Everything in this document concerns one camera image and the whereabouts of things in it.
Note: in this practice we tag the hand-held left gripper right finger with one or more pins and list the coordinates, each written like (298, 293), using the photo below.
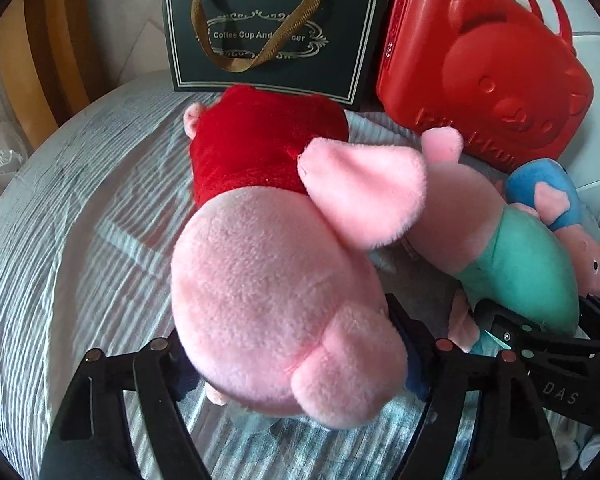
(420, 380)

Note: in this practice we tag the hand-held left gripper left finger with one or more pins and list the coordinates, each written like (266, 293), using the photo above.
(150, 375)

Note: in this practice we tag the pink pig plush teal dress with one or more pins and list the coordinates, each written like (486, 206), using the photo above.
(525, 265)

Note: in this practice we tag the pink pig plush red dress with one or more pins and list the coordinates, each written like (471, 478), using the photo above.
(260, 300)

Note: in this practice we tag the pink pig plush blue dress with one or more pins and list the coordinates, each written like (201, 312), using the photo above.
(560, 185)

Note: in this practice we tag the clear plastic bag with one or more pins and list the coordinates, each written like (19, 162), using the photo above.
(0, 155)

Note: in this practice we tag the red bear-shaped plastic case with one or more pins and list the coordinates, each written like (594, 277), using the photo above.
(430, 60)

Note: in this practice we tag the black gift bag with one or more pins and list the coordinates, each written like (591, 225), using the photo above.
(340, 55)

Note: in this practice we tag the wooden furniture frame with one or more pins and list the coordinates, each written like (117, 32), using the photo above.
(55, 45)

